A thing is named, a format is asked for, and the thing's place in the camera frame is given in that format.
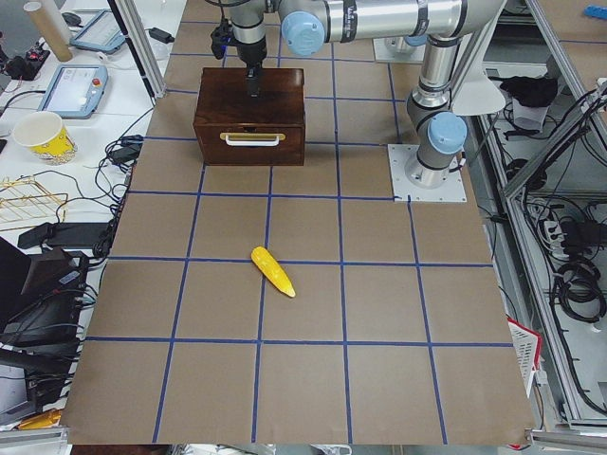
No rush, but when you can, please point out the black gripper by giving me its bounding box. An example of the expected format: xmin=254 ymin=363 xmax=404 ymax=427
xmin=236 ymin=40 xmax=265 ymax=98

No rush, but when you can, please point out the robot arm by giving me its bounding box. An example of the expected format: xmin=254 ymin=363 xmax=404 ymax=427
xmin=213 ymin=0 xmax=505 ymax=190

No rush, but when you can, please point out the yellow corn cob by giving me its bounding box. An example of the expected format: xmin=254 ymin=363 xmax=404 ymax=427
xmin=250 ymin=246 xmax=296 ymax=298

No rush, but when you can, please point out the dark wooden cabinet box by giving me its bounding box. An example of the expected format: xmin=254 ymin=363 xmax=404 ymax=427
xmin=193 ymin=67 xmax=305 ymax=141

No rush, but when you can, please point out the teach pendant far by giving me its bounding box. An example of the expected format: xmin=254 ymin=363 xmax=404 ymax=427
xmin=70 ymin=9 xmax=125 ymax=54

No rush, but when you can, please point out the teach pendant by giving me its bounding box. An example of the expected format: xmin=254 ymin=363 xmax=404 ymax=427
xmin=38 ymin=64 xmax=108 ymax=119
xmin=70 ymin=9 xmax=125 ymax=54

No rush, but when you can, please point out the teach pendant near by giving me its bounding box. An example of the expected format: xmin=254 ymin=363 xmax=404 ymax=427
xmin=38 ymin=64 xmax=108 ymax=119

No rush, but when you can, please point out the cardboard tube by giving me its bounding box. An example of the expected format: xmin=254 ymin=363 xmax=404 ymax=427
xmin=23 ymin=0 xmax=73 ymax=63

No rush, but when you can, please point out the yellow paper cup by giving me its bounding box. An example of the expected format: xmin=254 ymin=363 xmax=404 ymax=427
xmin=11 ymin=111 xmax=78 ymax=165

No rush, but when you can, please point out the black power adapter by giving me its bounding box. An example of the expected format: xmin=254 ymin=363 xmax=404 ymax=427
xmin=17 ymin=222 xmax=110 ymax=249

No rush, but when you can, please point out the black cloth on cup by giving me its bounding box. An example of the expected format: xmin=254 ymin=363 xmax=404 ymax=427
xmin=500 ymin=76 xmax=559 ymax=133

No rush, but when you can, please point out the black electronics box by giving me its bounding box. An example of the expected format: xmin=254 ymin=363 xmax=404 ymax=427
xmin=1 ymin=240 xmax=96 ymax=425

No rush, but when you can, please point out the red white plastic basket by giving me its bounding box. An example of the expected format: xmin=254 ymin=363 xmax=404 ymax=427
xmin=507 ymin=318 xmax=542 ymax=396

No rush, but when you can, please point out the aluminium frame post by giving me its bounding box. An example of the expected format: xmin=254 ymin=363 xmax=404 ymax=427
xmin=107 ymin=0 xmax=167 ymax=100

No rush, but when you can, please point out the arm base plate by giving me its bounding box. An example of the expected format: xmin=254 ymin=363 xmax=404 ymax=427
xmin=388 ymin=144 xmax=467 ymax=204

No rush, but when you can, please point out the gold wire rack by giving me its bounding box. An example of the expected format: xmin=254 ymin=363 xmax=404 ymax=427
xmin=0 ymin=176 xmax=68 ymax=231

